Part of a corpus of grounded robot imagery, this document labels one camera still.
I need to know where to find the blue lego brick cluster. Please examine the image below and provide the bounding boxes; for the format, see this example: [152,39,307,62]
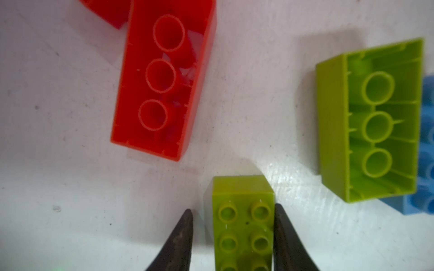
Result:
[381,75,434,215]

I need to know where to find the green lego brick cluster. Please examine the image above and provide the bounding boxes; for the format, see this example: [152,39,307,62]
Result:
[315,38,425,203]

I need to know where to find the green lego brick bottom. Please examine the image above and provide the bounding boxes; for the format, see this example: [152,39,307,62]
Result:
[212,175,275,271]

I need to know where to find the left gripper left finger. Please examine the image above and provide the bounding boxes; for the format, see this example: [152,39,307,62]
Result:
[146,209,193,271]

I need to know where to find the red lego brick cluster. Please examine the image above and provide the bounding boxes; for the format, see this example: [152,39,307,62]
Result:
[80,0,132,29]
[111,1,217,161]

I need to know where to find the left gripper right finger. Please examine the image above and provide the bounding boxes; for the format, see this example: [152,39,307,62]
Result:
[273,203,319,271]

